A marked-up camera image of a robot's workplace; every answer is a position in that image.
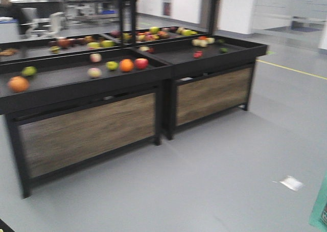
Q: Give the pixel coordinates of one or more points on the teal goji berry bag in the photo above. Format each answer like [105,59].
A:
[318,215]

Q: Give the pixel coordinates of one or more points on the orange fruit centre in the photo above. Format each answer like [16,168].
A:
[126,65]

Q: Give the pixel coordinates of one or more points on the orange fruit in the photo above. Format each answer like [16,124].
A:
[126,65]
[18,84]

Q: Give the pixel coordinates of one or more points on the black wooden fruit stand right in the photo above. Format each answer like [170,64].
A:
[194,82]

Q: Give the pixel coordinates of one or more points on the black wooden fruit stand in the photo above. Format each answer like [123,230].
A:
[63,123]
[194,82]

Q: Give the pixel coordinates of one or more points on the black wooden fruit stand left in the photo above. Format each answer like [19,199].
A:
[63,123]

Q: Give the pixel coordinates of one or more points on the orange fruit front left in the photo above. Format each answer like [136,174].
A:
[18,84]

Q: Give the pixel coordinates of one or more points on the red apple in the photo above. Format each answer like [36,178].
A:
[141,63]

